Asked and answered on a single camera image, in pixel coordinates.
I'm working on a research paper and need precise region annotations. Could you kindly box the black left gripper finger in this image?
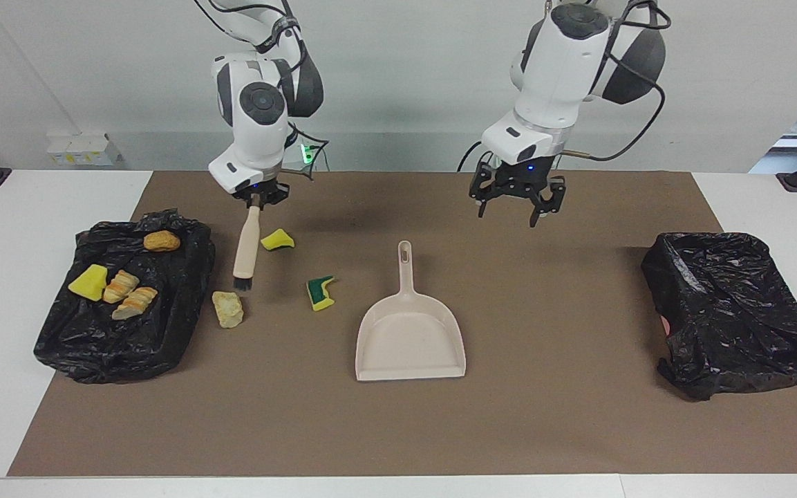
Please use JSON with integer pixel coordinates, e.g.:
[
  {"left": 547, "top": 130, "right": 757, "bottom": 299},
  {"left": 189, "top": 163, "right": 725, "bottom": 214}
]
[
  {"left": 528, "top": 178, "right": 566, "bottom": 229},
  {"left": 469, "top": 169, "right": 503, "bottom": 219}
]

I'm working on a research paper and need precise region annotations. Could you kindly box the beige hand brush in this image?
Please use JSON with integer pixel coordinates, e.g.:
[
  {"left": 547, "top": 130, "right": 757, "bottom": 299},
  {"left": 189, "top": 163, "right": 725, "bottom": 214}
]
[{"left": 232, "top": 205, "right": 263, "bottom": 290}]

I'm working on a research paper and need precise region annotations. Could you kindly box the brown toy bread roll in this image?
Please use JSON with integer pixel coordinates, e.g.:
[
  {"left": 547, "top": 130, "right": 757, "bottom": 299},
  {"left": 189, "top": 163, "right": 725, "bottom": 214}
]
[{"left": 143, "top": 230, "right": 182, "bottom": 252}]

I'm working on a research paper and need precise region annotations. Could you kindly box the pale toy bread chunk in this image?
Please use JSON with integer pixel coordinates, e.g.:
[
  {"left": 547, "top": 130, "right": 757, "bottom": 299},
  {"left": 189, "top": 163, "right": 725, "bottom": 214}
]
[
  {"left": 212, "top": 290, "right": 245, "bottom": 329},
  {"left": 112, "top": 287, "right": 158, "bottom": 321}
]

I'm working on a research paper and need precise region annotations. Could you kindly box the orange-striped toy croissant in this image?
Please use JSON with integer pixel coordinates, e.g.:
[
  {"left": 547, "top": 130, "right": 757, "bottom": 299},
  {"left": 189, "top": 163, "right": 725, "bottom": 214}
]
[{"left": 102, "top": 270, "right": 140, "bottom": 304}]

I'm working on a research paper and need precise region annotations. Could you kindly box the beige plastic dustpan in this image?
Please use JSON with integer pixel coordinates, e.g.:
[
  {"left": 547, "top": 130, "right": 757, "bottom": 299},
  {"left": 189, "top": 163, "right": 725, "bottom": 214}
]
[{"left": 355, "top": 240, "right": 467, "bottom": 382}]

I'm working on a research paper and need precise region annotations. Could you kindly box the yellow sponge piece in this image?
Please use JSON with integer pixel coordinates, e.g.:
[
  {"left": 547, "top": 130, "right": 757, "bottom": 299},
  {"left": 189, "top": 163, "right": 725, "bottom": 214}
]
[
  {"left": 260, "top": 228, "right": 296, "bottom": 251},
  {"left": 68, "top": 264, "right": 109, "bottom": 302}
]

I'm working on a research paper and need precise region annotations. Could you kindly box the black bag-lined bin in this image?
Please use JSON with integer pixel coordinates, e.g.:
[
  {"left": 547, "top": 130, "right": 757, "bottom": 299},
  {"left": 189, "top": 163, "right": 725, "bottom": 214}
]
[
  {"left": 641, "top": 232, "right": 797, "bottom": 402},
  {"left": 33, "top": 206, "right": 216, "bottom": 385}
]

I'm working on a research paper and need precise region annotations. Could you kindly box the green and yellow sponge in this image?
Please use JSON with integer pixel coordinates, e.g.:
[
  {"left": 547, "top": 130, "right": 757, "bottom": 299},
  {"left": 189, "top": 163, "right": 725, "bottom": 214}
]
[{"left": 306, "top": 275, "right": 337, "bottom": 312}]

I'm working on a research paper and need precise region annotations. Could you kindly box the brown table mat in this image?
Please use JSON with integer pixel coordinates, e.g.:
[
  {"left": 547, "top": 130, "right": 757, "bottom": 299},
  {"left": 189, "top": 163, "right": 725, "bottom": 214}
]
[{"left": 8, "top": 171, "right": 797, "bottom": 478}]

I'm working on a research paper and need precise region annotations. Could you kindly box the black base cable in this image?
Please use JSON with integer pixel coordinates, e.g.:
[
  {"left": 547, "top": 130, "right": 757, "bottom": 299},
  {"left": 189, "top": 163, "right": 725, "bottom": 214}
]
[{"left": 457, "top": 142, "right": 489, "bottom": 172}]

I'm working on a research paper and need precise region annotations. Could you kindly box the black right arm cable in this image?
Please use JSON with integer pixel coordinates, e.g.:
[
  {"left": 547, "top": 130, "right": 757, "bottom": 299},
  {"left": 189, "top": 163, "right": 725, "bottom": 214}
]
[{"left": 194, "top": 0, "right": 330, "bottom": 181}]

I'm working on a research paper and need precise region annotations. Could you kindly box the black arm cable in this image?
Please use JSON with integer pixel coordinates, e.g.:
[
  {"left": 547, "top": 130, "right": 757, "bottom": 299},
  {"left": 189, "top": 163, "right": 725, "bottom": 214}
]
[
  {"left": 194, "top": 0, "right": 330, "bottom": 181},
  {"left": 550, "top": 0, "right": 672, "bottom": 161}
]

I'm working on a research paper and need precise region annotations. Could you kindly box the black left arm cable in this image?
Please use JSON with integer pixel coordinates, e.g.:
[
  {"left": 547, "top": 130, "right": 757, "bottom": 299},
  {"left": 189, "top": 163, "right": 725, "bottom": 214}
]
[{"left": 550, "top": 0, "right": 672, "bottom": 161}]

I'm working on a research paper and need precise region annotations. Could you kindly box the white wall socket box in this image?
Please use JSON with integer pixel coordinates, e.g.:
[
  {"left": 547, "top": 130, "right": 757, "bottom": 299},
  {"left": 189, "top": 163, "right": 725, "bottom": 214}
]
[{"left": 46, "top": 133, "right": 122, "bottom": 167}]

